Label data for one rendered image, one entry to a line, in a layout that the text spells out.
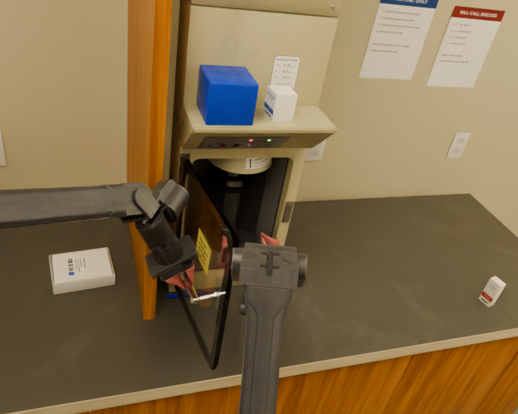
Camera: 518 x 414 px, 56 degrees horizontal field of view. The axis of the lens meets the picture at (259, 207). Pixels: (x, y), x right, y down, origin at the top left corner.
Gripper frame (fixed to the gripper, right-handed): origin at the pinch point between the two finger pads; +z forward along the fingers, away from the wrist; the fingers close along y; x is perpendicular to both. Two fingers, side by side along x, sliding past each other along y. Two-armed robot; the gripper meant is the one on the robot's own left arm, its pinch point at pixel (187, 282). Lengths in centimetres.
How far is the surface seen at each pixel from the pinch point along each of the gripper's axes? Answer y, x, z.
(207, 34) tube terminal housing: -26, -21, -39
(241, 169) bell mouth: -23.0, -22.6, -4.0
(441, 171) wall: -106, -58, 67
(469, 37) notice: -118, -56, 13
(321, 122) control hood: -41.7, -10.5, -14.7
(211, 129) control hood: -18.6, -9.6, -25.6
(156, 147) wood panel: -7.2, -13.1, -25.2
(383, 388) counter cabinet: -35, 7, 73
